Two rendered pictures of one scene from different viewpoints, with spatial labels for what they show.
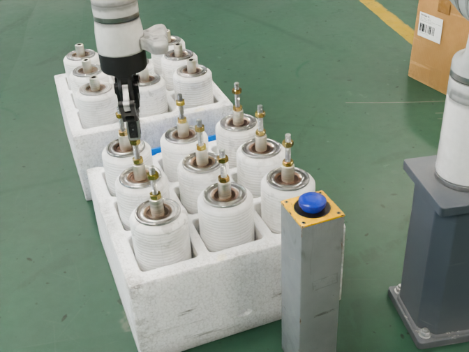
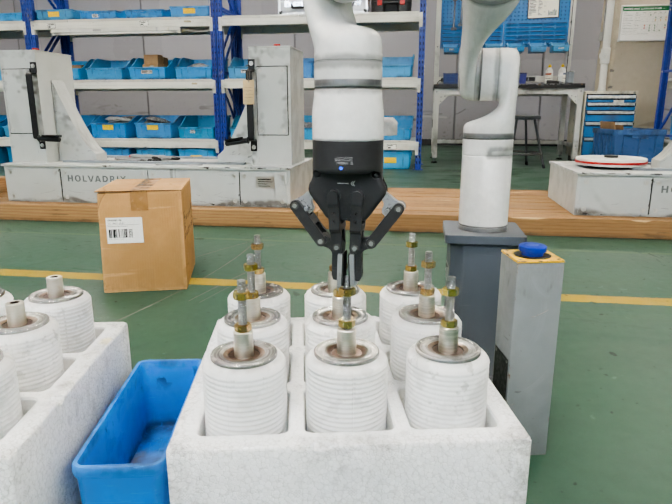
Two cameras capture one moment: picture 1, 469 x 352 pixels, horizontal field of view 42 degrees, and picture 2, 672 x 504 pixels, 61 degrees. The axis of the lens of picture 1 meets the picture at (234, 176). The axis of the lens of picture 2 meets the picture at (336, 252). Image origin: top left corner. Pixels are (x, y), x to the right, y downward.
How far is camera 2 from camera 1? 1.13 m
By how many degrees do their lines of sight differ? 69
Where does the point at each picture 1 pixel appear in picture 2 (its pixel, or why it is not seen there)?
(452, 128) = (496, 179)
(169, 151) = (272, 339)
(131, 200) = (381, 376)
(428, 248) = not seen: hidden behind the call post
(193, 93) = (86, 321)
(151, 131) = (80, 397)
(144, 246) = (481, 392)
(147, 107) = (54, 361)
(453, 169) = (500, 214)
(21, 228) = not seen: outside the picture
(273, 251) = not seen: hidden behind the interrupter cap
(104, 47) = (373, 124)
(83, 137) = (21, 451)
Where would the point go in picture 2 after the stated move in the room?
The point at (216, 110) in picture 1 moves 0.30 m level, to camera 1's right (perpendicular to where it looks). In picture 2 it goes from (119, 335) to (210, 283)
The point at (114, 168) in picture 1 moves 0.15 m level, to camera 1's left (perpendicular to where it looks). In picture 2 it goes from (273, 383) to (206, 461)
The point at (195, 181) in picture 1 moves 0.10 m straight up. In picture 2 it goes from (371, 330) to (372, 257)
